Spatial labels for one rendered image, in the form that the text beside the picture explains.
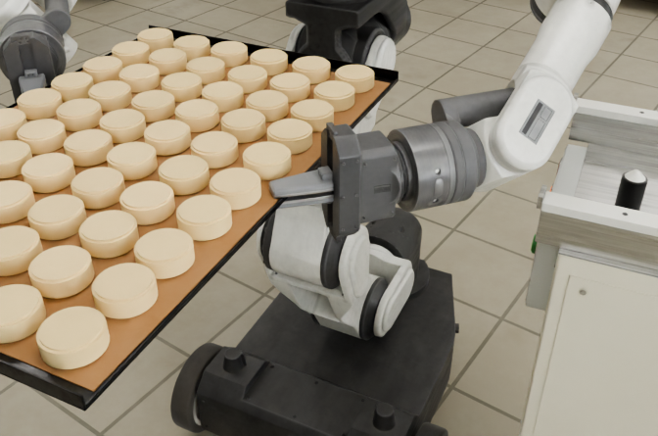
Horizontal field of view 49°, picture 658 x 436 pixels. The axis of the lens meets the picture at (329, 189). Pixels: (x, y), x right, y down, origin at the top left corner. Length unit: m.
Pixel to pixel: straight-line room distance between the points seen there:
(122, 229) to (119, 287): 0.08
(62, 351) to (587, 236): 0.63
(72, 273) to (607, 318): 0.66
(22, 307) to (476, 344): 1.55
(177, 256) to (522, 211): 2.00
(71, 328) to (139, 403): 1.33
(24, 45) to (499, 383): 1.38
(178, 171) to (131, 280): 0.17
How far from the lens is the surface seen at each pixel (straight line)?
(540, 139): 0.78
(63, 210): 0.71
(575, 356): 1.05
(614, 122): 1.19
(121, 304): 0.59
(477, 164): 0.76
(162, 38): 1.07
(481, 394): 1.90
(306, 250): 1.29
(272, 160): 0.74
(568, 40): 0.87
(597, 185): 1.10
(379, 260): 1.71
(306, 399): 1.60
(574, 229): 0.94
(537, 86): 0.80
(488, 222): 2.46
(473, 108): 0.80
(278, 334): 1.77
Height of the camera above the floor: 1.40
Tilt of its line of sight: 33 degrees down
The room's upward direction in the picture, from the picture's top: straight up
